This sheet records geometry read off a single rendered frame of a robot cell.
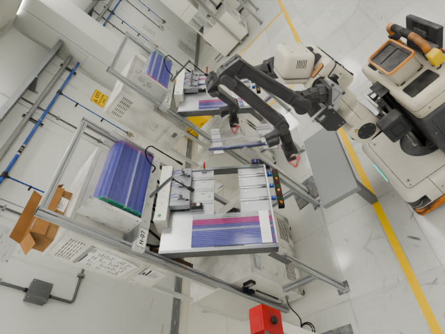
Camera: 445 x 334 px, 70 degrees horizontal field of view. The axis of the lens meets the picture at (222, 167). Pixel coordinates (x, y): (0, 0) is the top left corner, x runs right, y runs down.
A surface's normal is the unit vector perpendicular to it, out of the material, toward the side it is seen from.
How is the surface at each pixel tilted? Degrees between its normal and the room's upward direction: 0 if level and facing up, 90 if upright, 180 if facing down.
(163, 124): 90
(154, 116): 90
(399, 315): 0
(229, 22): 90
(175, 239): 43
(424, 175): 0
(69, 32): 90
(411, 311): 0
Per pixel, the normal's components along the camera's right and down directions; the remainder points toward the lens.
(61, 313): 0.68, -0.54
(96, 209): 0.02, 0.70
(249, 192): -0.07, -0.72
